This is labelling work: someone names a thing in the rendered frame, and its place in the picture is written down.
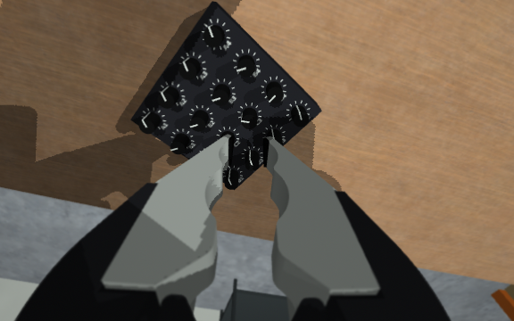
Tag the black knob box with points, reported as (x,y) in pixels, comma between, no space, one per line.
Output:
(252,97)

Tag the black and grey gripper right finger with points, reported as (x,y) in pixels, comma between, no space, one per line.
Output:
(326,247)

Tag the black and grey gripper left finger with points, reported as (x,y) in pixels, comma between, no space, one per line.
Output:
(162,240)

